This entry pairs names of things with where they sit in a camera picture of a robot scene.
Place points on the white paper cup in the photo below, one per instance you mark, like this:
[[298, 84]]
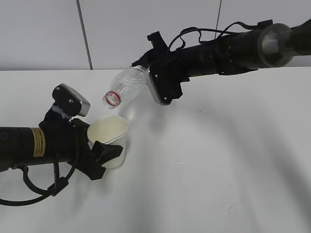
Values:
[[111, 130]]

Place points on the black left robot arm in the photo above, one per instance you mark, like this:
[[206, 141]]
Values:
[[21, 146]]

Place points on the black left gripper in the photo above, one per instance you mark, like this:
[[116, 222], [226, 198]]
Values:
[[67, 142]]

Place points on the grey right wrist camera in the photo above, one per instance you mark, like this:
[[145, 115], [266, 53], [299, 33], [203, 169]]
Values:
[[156, 77]]

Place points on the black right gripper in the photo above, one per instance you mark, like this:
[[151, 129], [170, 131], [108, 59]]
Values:
[[174, 71]]

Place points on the clear Nongfu Spring water bottle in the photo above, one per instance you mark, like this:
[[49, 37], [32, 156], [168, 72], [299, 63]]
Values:
[[125, 87]]

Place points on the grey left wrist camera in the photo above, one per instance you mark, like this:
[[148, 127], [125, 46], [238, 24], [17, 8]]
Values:
[[69, 101]]

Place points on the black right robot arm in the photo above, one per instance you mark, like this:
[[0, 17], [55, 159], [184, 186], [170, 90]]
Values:
[[265, 45]]

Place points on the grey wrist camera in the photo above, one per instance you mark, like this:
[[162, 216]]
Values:
[[69, 101], [156, 77]]

